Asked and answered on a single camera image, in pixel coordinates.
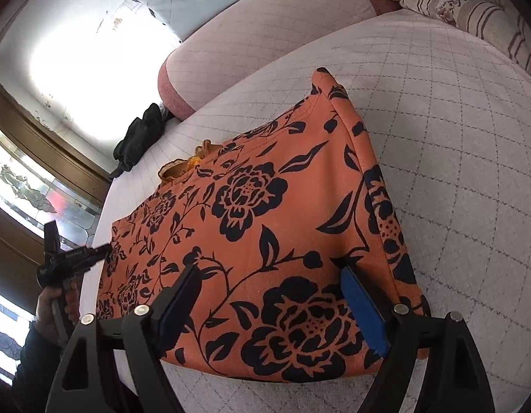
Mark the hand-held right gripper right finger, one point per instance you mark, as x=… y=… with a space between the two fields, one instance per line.
x=364 y=309

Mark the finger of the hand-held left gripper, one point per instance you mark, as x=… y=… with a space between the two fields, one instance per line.
x=51 y=238
x=97 y=253

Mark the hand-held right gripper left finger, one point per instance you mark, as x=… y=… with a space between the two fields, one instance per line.
x=179 y=309

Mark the orange black floral shirt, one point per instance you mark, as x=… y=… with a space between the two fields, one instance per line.
x=265 y=206

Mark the person's left forearm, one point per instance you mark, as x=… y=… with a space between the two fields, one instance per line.
x=37 y=365

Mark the person's left hand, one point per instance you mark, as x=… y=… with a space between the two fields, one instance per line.
x=46 y=314

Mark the stained glass door panel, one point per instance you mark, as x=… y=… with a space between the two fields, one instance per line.
x=28 y=193

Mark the black clothing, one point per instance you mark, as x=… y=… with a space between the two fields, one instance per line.
x=138 y=137

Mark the quilted light pink bed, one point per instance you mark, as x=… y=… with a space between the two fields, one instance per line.
x=454 y=172

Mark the pink rolled quilt bolster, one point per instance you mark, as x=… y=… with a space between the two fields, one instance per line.
x=256 y=47

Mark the grey-blue pillow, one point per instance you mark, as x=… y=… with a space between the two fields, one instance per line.
x=196 y=0

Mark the striped floral cushion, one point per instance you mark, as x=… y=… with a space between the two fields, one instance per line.
x=484 y=13

